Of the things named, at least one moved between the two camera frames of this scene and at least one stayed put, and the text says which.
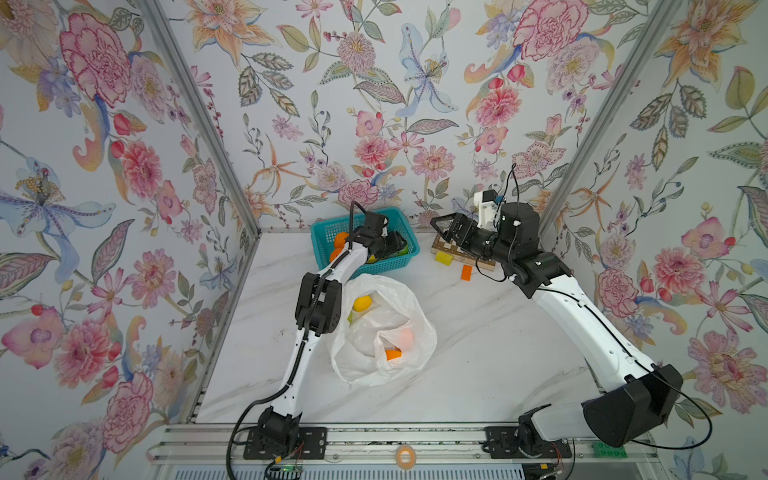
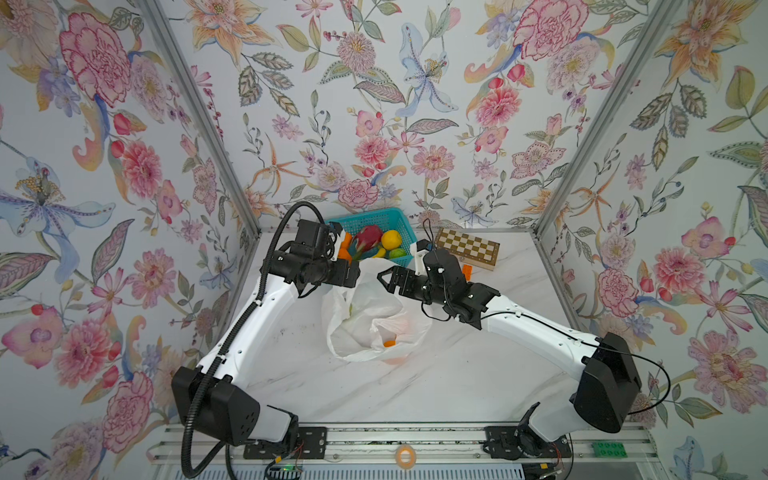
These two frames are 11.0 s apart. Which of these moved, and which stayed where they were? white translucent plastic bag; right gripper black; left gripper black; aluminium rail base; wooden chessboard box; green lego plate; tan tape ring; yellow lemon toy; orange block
Moved: white translucent plastic bag; yellow lemon toy; right gripper black; left gripper black
Stayed: green lego plate; aluminium rail base; wooden chessboard box; tan tape ring; orange block
